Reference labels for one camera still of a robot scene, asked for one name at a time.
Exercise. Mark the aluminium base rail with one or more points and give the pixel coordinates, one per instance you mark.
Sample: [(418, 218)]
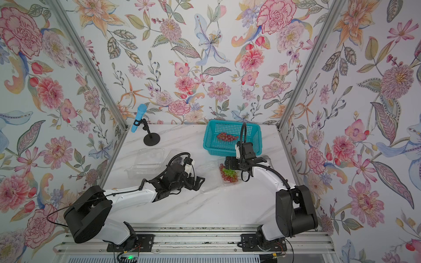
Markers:
[(207, 239)]

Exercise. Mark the grey microphone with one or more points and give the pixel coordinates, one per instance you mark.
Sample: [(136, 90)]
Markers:
[(268, 159)]

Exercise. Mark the red grape bunch back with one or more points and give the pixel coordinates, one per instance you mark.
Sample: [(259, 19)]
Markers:
[(225, 137)]

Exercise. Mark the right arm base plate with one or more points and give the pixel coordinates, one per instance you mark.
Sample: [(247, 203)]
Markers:
[(250, 243)]

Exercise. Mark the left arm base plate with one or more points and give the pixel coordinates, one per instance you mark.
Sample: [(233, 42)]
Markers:
[(142, 243)]

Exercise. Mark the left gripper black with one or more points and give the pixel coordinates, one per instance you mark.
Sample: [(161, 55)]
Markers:
[(192, 186)]

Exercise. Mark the teal plastic mesh basket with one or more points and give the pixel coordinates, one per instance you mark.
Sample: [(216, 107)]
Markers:
[(226, 149)]

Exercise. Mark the clear clamshell container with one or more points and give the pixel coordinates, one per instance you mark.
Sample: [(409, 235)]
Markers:
[(147, 165), (213, 181)]

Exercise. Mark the red grape bunch front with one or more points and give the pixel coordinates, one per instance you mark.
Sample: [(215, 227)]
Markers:
[(227, 179)]

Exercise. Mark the left aluminium frame post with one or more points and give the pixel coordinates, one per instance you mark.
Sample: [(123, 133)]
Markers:
[(64, 21)]

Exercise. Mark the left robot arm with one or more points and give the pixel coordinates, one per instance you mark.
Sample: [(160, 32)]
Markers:
[(88, 218)]

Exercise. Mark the black microphone stand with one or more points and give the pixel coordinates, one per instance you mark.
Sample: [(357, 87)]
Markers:
[(151, 139)]

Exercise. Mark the red grape bunch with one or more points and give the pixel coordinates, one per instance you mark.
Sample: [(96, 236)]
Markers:
[(225, 137), (227, 179)]

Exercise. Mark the right aluminium frame post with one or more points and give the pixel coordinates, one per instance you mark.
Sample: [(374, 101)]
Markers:
[(332, 16)]

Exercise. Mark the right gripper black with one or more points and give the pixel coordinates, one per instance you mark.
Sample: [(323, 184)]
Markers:
[(228, 161)]

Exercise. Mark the blue microphone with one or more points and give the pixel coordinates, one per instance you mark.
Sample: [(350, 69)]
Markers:
[(141, 111)]

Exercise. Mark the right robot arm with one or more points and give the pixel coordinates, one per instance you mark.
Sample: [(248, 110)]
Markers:
[(294, 210)]

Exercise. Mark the aluminium frame post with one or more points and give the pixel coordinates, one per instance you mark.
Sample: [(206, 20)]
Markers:
[(64, 21), (332, 16)]

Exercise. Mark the green grape bunch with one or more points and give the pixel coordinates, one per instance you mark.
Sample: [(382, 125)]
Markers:
[(229, 173)]

